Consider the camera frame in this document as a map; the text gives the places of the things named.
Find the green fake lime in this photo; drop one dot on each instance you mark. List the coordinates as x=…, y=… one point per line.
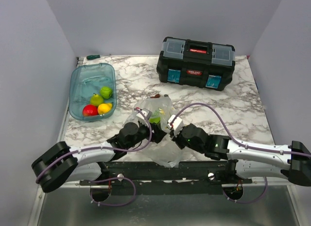
x=106, y=92

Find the green fake apple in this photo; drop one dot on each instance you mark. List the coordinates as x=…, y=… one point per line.
x=155, y=120

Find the yellow fake lemon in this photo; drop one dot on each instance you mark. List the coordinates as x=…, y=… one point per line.
x=104, y=108

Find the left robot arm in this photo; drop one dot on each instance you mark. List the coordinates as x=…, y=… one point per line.
x=57, y=164

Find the black Delixi toolbox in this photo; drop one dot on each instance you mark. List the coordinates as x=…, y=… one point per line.
x=196, y=63

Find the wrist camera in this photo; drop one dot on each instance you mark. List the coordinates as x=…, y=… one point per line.
x=143, y=115
x=175, y=124

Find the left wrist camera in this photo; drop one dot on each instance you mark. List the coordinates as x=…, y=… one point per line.
x=143, y=115

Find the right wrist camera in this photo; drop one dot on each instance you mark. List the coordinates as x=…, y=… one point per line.
x=175, y=124

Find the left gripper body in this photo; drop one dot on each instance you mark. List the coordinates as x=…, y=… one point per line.
x=154, y=137

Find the green fake pear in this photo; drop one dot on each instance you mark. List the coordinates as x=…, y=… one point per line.
x=96, y=100

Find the red fake apple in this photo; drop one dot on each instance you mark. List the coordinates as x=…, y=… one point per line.
x=90, y=110

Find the teal transparent plastic tray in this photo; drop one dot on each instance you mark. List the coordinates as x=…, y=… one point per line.
x=84, y=83

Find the brown faucet tap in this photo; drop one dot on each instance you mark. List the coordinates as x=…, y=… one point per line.
x=156, y=96

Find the translucent plastic bag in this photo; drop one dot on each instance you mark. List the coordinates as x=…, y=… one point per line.
x=166, y=153

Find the green handled screwdriver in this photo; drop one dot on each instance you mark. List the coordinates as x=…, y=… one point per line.
x=93, y=57

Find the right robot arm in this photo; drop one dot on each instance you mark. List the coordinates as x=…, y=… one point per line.
x=291, y=162

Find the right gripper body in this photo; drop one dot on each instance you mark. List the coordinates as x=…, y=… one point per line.
x=180, y=141

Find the black mounting rail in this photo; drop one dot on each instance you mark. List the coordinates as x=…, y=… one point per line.
x=149, y=178

